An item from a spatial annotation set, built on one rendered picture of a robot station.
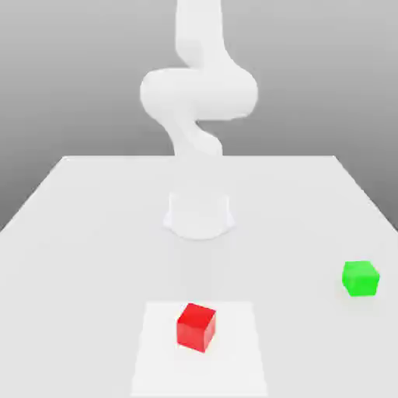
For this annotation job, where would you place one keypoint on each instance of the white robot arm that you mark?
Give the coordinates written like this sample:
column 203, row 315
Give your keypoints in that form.
column 199, row 93

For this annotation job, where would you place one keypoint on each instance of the small red cube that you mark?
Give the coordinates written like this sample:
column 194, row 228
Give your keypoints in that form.
column 196, row 328

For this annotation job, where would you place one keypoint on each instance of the small green cube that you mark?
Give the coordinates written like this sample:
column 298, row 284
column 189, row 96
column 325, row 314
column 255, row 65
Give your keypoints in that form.
column 360, row 279

